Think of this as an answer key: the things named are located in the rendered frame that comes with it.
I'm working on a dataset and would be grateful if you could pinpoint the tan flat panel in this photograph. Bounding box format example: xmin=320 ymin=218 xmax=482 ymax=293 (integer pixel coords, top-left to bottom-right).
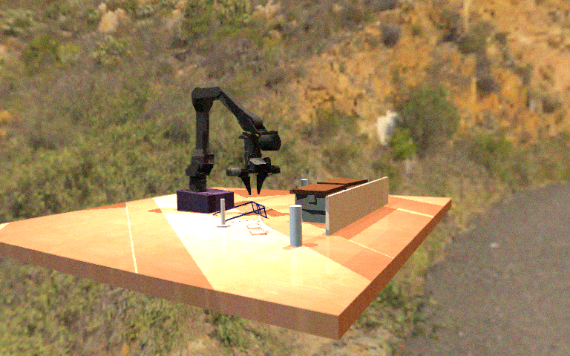
xmin=325 ymin=177 xmax=388 ymax=236

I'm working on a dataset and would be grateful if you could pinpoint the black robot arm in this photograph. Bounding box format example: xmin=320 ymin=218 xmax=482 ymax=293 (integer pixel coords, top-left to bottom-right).
xmin=186 ymin=87 xmax=281 ymax=192

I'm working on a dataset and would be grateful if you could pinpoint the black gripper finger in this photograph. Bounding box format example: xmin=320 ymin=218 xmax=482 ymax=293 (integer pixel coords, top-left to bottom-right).
xmin=257 ymin=174 xmax=269 ymax=194
xmin=238 ymin=176 xmax=251 ymax=195

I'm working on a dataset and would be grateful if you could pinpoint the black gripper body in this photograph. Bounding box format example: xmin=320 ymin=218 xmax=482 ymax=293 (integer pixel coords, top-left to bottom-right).
xmin=226 ymin=151 xmax=281 ymax=177

